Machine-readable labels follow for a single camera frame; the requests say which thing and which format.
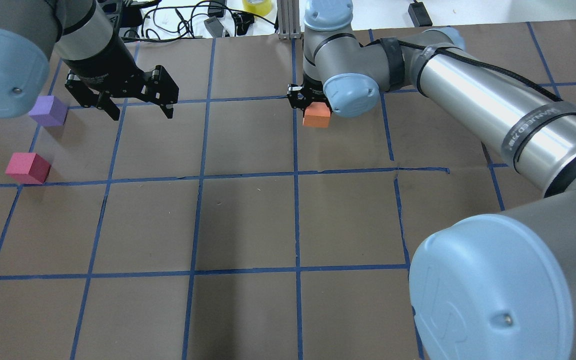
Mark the orange foam cube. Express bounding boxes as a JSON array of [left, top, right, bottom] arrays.
[[302, 102, 332, 129]]

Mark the aluminium frame post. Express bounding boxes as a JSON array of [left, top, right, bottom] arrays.
[[276, 0, 302, 40]]

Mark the yellow tape roll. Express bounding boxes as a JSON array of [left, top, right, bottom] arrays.
[[242, 0, 274, 17]]

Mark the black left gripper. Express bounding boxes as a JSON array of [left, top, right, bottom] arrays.
[[64, 47, 179, 121]]

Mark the purple foam cube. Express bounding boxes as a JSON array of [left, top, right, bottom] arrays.
[[27, 95, 68, 127]]

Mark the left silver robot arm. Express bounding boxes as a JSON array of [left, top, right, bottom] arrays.
[[0, 0, 179, 121]]

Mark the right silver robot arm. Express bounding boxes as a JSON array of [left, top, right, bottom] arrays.
[[294, 55, 576, 360]]

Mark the red foam cube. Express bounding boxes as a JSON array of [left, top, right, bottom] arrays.
[[5, 152, 51, 185]]

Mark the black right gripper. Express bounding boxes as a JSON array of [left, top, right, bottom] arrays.
[[287, 82, 331, 110]]

